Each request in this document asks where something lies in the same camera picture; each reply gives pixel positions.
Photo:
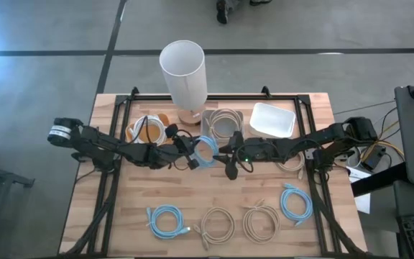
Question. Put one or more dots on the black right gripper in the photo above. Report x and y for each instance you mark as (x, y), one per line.
(253, 153)

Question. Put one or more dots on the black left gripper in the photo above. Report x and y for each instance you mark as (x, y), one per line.
(167, 156)

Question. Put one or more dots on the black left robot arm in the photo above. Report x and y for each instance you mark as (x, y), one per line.
(95, 142)

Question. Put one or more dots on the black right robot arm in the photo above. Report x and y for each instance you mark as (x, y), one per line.
(322, 140)

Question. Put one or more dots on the grey plastic bin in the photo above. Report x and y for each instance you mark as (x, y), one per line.
(225, 126)

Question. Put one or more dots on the white plastic bin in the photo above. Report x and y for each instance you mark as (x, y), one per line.
(271, 120)

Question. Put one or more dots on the white shade table lamp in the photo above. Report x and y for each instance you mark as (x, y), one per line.
(183, 72)

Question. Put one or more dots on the person's shoe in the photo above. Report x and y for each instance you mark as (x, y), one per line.
(261, 2)
(222, 14)

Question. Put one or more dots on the black power box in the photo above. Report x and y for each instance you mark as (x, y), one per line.
(372, 158)

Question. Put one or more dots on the white paper sheet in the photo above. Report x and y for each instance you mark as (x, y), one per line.
(363, 205)

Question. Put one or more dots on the black table leg bar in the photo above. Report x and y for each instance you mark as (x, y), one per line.
(379, 180)

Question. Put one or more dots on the black metal table frame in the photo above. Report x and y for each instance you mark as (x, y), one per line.
(246, 96)

